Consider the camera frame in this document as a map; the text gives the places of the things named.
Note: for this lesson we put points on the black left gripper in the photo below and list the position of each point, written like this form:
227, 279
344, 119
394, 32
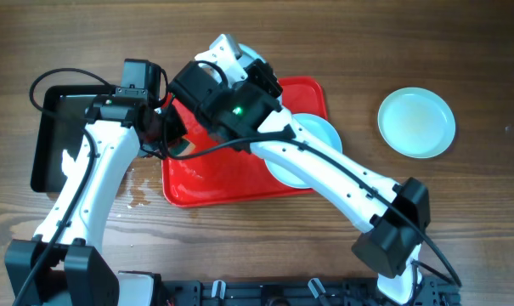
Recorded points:
172, 128

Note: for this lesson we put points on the white plate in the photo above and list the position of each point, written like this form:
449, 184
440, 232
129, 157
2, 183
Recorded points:
318, 127
250, 53
416, 123

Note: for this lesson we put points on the orange green sponge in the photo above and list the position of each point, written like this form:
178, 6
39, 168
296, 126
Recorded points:
182, 147

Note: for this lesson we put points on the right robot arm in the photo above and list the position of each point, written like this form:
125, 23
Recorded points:
245, 113

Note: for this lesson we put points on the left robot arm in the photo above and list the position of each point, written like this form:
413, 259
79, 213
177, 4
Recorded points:
62, 263

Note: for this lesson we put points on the red plastic tray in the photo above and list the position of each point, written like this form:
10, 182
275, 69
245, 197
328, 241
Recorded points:
228, 176

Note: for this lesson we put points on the black water basin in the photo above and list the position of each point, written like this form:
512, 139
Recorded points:
56, 137

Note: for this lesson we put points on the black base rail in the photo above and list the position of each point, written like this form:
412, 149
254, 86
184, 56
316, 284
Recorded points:
347, 292

